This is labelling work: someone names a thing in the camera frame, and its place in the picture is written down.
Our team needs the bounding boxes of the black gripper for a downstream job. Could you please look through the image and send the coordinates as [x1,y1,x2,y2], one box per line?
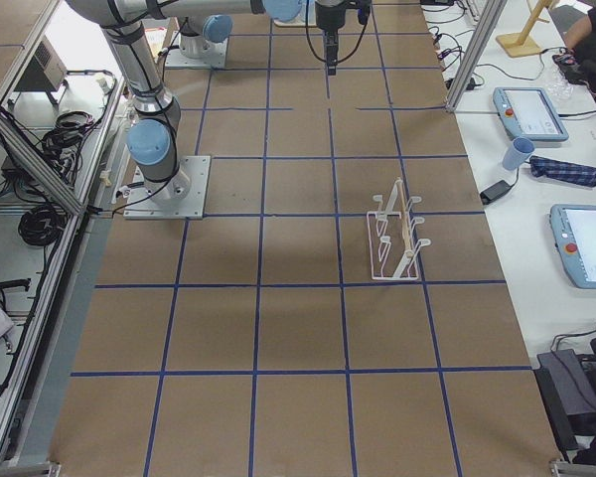
[315,0,349,76]

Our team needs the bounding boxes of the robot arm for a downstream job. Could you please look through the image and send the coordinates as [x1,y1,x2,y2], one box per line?
[177,15,233,60]
[69,1,308,204]

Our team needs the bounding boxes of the blue cup on desk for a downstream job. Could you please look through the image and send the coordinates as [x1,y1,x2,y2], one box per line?
[502,137,535,171]

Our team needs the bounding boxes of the wooden stand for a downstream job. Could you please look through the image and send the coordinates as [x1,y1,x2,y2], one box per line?
[496,0,556,58]

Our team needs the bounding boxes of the upper teach pendant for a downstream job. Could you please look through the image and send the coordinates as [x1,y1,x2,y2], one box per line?
[492,87,569,142]

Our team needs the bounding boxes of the teach pendant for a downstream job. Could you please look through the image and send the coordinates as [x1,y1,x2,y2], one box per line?
[492,87,569,142]
[549,204,596,289]

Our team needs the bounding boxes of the black adapter on desk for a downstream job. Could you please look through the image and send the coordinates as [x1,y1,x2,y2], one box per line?
[479,180,513,206]

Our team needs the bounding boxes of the plaid folded cloth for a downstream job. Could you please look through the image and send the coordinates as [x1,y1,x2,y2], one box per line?
[528,155,596,188]

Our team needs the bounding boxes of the seated person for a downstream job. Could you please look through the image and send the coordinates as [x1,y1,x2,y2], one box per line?
[563,6,596,92]

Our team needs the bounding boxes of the grey box device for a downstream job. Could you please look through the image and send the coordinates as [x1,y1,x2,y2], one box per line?
[14,36,68,105]

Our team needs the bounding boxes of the lower teach pendant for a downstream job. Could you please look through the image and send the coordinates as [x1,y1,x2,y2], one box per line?
[549,204,596,289]

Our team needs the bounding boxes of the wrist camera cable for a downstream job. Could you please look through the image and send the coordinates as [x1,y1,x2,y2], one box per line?
[304,0,370,65]

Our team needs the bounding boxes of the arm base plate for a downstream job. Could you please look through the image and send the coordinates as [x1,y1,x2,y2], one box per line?
[165,36,228,70]
[122,155,211,220]

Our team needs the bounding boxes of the aluminium frame post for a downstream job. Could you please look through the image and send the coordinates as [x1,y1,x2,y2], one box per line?
[446,0,507,112]

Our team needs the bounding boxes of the white wire cup rack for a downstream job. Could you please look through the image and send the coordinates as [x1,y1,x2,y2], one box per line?
[366,177,431,282]

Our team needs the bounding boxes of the coiled black cables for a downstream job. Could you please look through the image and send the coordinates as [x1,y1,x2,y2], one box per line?
[18,203,67,247]

